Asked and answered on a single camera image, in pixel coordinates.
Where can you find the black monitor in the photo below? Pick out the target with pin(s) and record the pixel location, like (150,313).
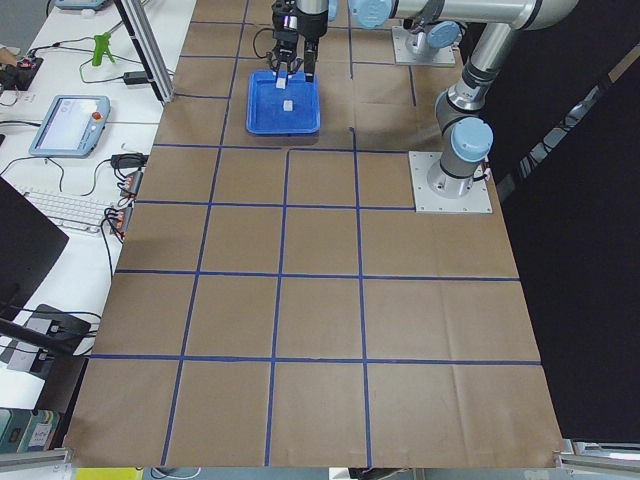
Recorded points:
(30,246)

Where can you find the brown paper table cover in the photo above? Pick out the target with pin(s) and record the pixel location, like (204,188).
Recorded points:
(280,302)

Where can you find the aluminium frame post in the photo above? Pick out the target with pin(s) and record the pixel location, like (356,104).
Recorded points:
(137,24)

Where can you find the blue plastic tray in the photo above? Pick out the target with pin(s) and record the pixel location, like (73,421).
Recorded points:
(265,114)

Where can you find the white keyboard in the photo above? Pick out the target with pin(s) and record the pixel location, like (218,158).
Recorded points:
(68,211)

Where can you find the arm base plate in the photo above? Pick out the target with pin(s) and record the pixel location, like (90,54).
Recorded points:
(435,192)
(414,50)

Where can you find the green clamp tool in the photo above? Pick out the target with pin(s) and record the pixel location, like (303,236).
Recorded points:
(101,49)

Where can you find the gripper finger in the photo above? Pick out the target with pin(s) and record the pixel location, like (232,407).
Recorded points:
(273,61)
(293,64)
(310,59)

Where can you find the teach pendant tablet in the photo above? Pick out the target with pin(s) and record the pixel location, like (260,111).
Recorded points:
(72,126)

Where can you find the black power adapter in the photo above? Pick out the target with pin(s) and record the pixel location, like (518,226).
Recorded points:
(135,78)

